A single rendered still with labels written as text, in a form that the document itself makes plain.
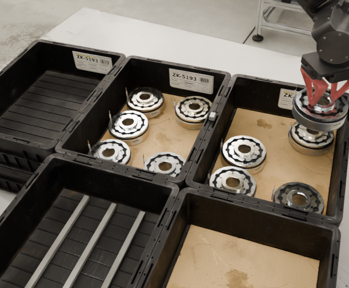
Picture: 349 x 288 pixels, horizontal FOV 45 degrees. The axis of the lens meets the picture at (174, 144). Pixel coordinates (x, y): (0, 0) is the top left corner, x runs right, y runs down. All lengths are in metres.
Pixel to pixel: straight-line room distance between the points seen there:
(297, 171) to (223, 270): 0.31
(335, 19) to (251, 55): 0.94
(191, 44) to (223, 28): 1.56
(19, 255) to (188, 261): 0.34
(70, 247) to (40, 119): 0.43
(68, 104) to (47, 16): 2.42
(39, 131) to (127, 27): 0.79
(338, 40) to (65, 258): 0.63
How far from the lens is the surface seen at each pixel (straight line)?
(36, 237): 0.93
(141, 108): 1.11
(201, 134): 0.92
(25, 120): 1.20
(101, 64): 1.24
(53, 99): 1.25
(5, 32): 3.50
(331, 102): 0.87
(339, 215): 0.82
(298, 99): 0.87
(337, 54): 0.70
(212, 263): 0.84
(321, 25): 0.69
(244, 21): 3.32
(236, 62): 1.57
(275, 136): 1.08
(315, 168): 1.03
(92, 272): 0.85
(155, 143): 1.05
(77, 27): 1.86
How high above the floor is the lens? 1.56
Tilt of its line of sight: 44 degrees down
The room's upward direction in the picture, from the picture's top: 3 degrees counter-clockwise
